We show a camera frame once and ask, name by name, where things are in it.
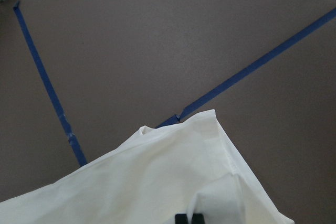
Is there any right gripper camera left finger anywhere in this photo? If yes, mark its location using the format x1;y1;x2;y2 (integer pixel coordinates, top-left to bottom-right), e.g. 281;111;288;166
175;214;187;224

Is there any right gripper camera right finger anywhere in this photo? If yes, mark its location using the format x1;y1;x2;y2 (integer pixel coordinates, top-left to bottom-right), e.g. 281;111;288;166
191;214;204;224

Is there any cream long-sleeve cat shirt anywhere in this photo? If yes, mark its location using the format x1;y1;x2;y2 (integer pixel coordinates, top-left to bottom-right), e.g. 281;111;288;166
1;110;292;223

